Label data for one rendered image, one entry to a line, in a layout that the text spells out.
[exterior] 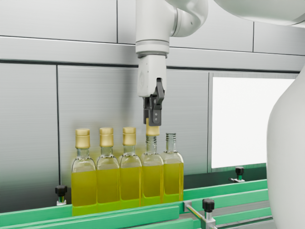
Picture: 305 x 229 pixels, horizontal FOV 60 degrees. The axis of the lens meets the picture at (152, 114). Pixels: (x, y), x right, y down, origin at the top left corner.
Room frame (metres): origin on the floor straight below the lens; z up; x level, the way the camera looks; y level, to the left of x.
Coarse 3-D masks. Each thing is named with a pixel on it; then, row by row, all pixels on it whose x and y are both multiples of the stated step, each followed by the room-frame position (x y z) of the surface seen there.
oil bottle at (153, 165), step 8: (144, 160) 0.66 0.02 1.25; (152, 160) 0.66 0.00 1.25; (160, 160) 0.66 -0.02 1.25; (144, 168) 0.65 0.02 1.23; (152, 168) 0.66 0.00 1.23; (160, 168) 0.66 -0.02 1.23; (144, 176) 0.65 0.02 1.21; (152, 176) 0.66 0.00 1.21; (160, 176) 0.66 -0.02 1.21; (144, 184) 0.65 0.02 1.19; (152, 184) 0.66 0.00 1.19; (160, 184) 0.66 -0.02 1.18; (144, 192) 0.65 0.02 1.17; (152, 192) 0.66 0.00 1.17; (160, 192) 0.66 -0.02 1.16; (144, 200) 0.65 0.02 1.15; (152, 200) 0.66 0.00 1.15; (160, 200) 0.66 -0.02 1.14
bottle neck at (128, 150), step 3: (126, 147) 0.65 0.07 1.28; (129, 147) 0.65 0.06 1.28; (132, 147) 0.66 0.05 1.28; (126, 150) 0.66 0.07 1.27; (129, 150) 0.65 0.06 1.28; (132, 150) 0.66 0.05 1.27; (123, 153) 0.67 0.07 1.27; (126, 153) 0.66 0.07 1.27; (129, 153) 0.65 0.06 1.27; (132, 153) 0.66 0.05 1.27
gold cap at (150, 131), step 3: (147, 120) 0.66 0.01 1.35; (147, 123) 0.66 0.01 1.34; (147, 126) 0.66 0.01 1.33; (150, 126) 0.66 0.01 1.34; (153, 126) 0.65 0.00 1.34; (156, 126) 0.66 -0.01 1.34; (147, 129) 0.66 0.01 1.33; (150, 129) 0.66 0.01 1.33; (153, 129) 0.65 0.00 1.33; (156, 129) 0.66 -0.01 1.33; (147, 132) 0.66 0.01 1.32; (150, 132) 0.66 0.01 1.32; (153, 132) 0.65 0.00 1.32; (156, 132) 0.66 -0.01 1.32; (150, 135) 0.65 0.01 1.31; (153, 135) 0.65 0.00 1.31; (156, 135) 0.66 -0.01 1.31
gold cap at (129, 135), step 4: (124, 128) 0.66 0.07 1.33; (128, 128) 0.65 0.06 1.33; (132, 128) 0.65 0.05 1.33; (124, 132) 0.65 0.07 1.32; (128, 132) 0.65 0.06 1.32; (132, 132) 0.65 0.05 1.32; (124, 136) 0.65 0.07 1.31; (128, 136) 0.65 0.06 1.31; (132, 136) 0.65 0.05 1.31; (124, 140) 0.65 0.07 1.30; (128, 140) 0.65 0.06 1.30; (132, 140) 0.65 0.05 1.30; (124, 144) 0.65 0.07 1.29; (128, 144) 0.65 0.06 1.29; (132, 144) 0.65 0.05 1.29
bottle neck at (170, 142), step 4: (168, 132) 0.72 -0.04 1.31; (172, 132) 0.72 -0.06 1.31; (168, 136) 0.70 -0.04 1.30; (172, 136) 0.70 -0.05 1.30; (176, 136) 0.70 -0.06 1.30; (168, 140) 0.70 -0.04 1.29; (172, 140) 0.70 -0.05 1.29; (176, 140) 0.71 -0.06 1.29; (168, 144) 0.70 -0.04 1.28; (172, 144) 0.69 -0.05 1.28; (168, 148) 0.70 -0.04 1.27; (172, 148) 0.70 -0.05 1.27
